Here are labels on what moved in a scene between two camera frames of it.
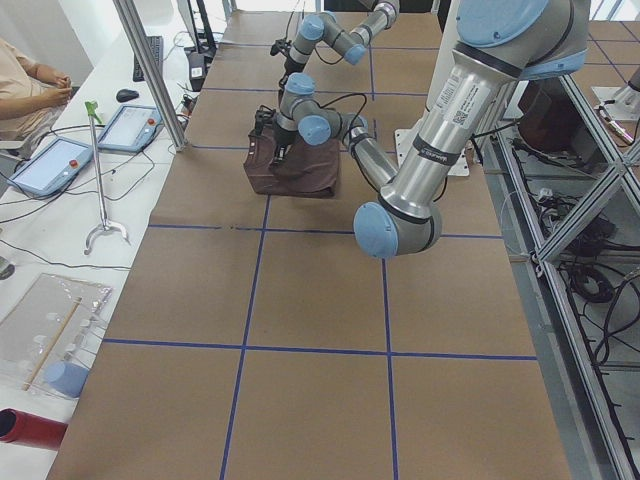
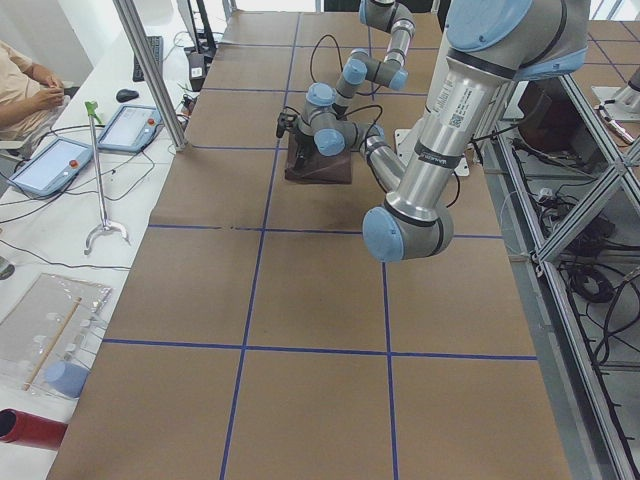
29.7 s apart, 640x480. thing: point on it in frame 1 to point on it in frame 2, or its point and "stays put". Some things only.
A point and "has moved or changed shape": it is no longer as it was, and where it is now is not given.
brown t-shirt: [306, 171] has moved or changed shape
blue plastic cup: [66, 378] stays put
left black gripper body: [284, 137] to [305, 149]
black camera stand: [199, 58] stays put
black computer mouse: [126, 95] stays put
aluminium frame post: [134, 26] stays put
